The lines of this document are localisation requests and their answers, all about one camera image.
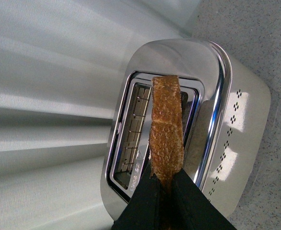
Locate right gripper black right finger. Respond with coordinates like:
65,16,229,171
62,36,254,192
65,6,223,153
171,169,235,230

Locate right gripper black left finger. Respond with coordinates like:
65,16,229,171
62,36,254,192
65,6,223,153
111,163,161,230

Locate slice of brown bread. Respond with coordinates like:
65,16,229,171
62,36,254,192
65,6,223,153
149,75,184,194

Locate beige chrome two-slot toaster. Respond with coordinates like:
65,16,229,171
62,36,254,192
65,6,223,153
100,39,271,220

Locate pale grey curtain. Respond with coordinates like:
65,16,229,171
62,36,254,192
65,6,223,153
0,0,199,230

